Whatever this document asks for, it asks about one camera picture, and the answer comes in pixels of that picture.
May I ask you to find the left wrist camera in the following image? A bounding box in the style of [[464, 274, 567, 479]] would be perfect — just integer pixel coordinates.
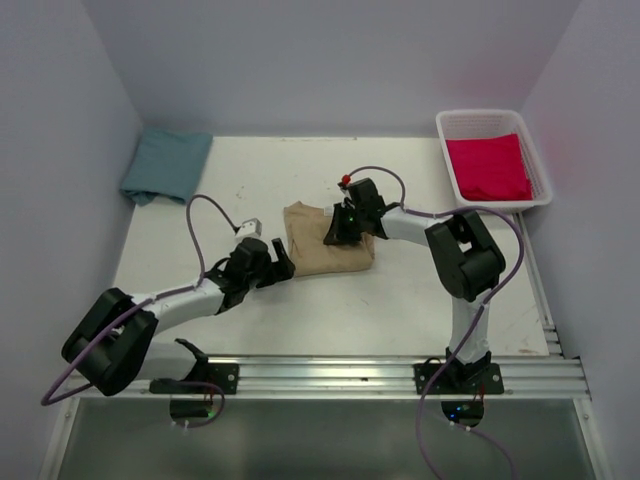
[[235, 218, 262, 241]]

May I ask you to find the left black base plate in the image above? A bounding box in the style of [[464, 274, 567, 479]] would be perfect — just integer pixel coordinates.
[[149, 362, 240, 395]]

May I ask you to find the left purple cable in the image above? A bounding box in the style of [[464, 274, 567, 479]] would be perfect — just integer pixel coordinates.
[[40, 194, 241, 429]]

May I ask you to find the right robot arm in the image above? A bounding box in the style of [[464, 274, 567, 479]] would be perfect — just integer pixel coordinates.
[[323, 176, 506, 393]]

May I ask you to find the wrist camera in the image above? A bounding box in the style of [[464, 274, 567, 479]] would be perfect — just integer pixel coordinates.
[[235, 218, 262, 241], [338, 174, 351, 200]]

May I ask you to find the white plastic basket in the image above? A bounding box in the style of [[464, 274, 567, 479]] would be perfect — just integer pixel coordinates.
[[436, 109, 553, 213]]

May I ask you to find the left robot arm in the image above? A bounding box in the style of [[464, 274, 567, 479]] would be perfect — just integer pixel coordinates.
[[61, 238, 295, 396]]

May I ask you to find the purple cable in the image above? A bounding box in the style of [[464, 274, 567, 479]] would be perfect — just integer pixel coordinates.
[[40, 194, 241, 429], [347, 165, 529, 480]]

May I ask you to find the beige t shirt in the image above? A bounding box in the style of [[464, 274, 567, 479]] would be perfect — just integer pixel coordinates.
[[283, 201, 375, 277]]

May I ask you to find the aluminium rail frame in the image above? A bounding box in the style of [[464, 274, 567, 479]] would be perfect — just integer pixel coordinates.
[[42, 214, 595, 479]]

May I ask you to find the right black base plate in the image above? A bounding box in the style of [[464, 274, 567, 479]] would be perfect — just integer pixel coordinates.
[[412, 362, 505, 396]]

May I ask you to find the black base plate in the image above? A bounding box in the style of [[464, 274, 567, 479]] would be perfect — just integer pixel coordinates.
[[149, 362, 240, 395], [412, 362, 505, 396]]

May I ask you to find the teal folded t shirt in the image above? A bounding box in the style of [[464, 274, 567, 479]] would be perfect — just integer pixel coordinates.
[[120, 127, 213, 206]]

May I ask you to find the red folded t shirt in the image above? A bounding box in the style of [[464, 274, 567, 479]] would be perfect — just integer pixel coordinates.
[[446, 133, 533, 201]]

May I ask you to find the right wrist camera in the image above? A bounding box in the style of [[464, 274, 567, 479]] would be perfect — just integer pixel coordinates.
[[338, 174, 351, 200]]

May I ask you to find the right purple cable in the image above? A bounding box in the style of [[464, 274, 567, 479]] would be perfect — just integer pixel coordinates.
[[347, 165, 529, 480]]

